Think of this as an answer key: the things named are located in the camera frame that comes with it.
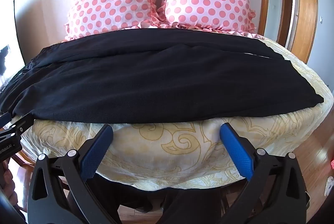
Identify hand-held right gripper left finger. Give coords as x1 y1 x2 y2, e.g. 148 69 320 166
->
27 123 123 224

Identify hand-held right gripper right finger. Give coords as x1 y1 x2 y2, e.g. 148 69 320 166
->
216 122 310 224

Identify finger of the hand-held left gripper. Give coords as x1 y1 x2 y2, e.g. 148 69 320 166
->
5 112 35 137
0 112 13 127

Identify black pants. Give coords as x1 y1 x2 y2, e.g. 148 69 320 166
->
0 28 324 121

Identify dark object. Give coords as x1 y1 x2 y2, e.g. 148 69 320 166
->
0 45 11 76

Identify yellow patterned bed sheet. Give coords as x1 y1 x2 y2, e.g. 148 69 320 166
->
19 36 334 191

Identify white object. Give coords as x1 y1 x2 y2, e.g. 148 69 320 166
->
325 177 334 196

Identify dark wooden doorway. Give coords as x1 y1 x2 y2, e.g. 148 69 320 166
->
277 0 294 44

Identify wooden bed frame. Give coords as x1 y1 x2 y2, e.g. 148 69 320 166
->
10 146 42 170

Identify wooden door frame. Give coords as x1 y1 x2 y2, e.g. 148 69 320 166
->
286 0 319 63

